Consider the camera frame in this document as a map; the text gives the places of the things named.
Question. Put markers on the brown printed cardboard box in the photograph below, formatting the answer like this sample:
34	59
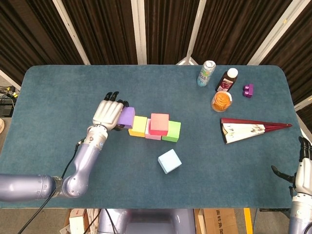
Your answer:
220	221

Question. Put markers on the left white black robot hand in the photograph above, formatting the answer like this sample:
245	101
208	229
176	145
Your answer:
107	113

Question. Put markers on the green foam cube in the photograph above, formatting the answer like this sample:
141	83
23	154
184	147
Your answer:
173	132

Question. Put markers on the pink foam cube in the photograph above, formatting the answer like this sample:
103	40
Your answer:
152	135

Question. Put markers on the black table control panel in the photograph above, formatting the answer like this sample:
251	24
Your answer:
273	209

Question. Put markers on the white partition frame post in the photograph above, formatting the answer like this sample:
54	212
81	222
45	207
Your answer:
72	31
139	31
275	34
8	79
195	31
303	102

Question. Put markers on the light blue foam cube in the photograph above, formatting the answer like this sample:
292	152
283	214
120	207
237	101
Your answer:
169	161

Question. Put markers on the round wooden object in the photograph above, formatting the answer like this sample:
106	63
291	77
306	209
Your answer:
1	125

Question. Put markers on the teal table cloth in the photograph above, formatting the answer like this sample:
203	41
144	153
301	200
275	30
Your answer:
73	85

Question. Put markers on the red foam cube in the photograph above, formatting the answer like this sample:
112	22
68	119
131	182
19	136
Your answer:
159	123

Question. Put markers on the dark brown curtain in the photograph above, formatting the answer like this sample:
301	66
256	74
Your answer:
109	29

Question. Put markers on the white green drink can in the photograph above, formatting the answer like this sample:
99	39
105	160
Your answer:
206	74

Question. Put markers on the lavender robot torso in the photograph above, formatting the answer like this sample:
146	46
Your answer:
151	220

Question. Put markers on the yellow foam cube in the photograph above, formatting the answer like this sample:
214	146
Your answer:
138	126

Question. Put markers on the purple foam cube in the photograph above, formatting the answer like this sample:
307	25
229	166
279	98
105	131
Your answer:
126	117

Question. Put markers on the left lavender robot arm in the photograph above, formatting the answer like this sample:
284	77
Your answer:
61	175

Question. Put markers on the purple toy brick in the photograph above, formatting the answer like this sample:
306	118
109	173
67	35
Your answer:
248	90

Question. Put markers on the red paper folding fan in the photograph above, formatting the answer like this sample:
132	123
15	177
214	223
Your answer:
240	130

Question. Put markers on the dark juice bottle white cap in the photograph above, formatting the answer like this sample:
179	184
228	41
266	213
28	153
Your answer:
226	81

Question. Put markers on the orange lidded cup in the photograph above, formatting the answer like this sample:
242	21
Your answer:
221	102

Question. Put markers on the black equipment box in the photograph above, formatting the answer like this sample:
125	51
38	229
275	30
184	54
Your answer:
6	111

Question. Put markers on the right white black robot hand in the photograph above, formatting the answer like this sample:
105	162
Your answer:
304	178

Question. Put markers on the white cardboard box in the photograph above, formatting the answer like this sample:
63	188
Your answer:
78	221

